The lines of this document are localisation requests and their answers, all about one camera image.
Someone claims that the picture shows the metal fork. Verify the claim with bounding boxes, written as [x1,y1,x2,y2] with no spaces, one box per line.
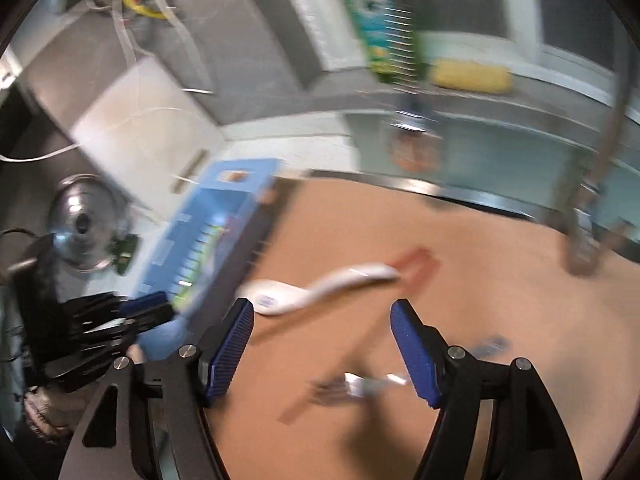
[307,371,408,402]

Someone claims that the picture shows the flexible chrome faucet sprayer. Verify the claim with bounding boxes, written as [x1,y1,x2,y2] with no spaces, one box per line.
[387,105,443,173]

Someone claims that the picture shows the translucent splash guard panel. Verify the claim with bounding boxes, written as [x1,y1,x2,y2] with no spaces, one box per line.
[345,110,640,221]

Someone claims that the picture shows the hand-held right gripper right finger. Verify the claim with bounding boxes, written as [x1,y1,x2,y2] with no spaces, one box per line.
[390,299,583,480]

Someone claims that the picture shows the yellow sponge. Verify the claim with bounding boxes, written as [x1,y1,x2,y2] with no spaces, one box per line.
[431,58,514,96]

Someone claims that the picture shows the blue plastic drainer basket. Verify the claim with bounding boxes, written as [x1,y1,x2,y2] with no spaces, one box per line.
[134,158,287,361]

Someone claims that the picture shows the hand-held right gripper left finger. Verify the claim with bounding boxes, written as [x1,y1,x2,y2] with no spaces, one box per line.
[59,297,256,480]

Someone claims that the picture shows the white cable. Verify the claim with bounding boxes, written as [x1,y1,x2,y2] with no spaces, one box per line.
[0,0,216,163]

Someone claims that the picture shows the white window frame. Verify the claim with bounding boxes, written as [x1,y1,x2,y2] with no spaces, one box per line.
[270,0,640,126]

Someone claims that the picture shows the white plastic cutting board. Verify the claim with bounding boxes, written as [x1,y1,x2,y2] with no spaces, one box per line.
[67,56,227,196]

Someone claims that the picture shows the white ceramic spoon blue mark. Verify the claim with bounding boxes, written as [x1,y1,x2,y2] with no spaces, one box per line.
[235,261,402,317]

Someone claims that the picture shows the green lid holder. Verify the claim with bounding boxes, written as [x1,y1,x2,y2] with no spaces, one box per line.
[111,234,140,277]

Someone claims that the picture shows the stainless steel sink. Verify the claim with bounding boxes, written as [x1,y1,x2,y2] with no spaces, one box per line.
[300,170,571,223]

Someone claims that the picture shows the steel pot lid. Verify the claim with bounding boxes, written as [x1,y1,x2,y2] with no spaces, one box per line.
[46,174,132,274]

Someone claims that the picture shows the chrome kitchen faucet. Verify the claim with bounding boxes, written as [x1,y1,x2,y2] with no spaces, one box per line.
[557,0,633,277]

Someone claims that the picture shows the green dish soap bottle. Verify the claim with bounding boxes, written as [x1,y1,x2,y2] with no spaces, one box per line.
[341,0,427,86]

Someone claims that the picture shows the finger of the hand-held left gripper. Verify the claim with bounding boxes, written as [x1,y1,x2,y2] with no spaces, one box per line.
[67,291,170,331]
[42,306,177,378]

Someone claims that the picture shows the brown wooden board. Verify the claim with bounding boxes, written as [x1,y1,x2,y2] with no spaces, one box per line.
[210,167,640,480]

